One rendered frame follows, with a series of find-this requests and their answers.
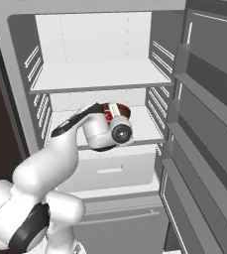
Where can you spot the grey fridge door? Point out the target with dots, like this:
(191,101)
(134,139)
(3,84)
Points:
(214,99)

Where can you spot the white fridge shelf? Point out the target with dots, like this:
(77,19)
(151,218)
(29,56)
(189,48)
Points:
(144,127)
(98,74)

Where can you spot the grey door shelf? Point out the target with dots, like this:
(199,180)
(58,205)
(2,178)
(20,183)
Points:
(191,205)
(201,142)
(210,89)

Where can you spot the white fridge drawer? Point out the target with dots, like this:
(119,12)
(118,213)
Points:
(118,162)

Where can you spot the dark brown cabinet panel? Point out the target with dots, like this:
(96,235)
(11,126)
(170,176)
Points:
(1,132)

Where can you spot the grey freezer drawer front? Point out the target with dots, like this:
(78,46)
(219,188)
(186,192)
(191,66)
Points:
(125,234)

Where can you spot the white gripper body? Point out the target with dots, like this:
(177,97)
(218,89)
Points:
(113,108)

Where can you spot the brown bowl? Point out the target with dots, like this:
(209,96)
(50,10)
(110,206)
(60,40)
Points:
(125,110)

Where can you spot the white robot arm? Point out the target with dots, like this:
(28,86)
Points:
(49,165)

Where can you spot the grey fridge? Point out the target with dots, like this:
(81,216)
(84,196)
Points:
(95,36)

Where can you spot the red raw steak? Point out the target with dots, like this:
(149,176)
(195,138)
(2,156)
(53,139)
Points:
(108,115)

